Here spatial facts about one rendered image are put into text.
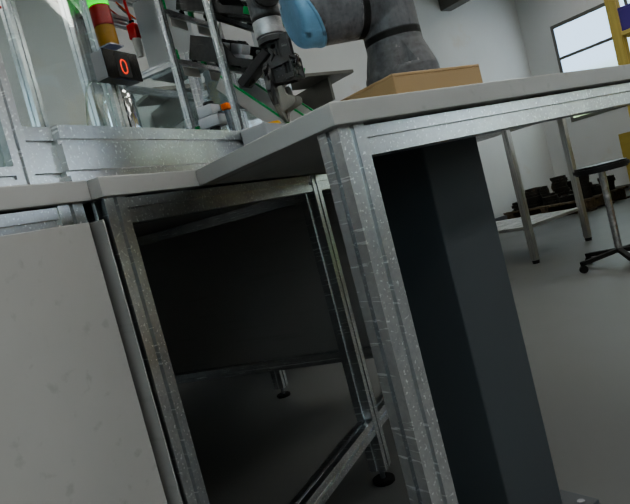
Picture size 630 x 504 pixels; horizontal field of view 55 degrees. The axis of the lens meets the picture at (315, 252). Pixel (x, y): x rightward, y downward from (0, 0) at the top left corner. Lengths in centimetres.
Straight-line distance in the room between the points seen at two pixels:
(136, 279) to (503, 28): 871
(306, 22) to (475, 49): 765
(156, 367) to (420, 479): 41
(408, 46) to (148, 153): 53
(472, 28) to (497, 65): 63
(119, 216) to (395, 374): 47
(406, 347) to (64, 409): 44
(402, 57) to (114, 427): 84
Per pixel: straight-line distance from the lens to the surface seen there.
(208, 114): 168
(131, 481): 93
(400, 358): 81
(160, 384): 95
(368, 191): 79
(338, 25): 123
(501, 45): 927
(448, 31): 850
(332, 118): 76
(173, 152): 121
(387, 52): 124
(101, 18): 167
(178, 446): 98
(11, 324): 81
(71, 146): 102
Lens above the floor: 73
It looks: 3 degrees down
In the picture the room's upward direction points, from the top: 14 degrees counter-clockwise
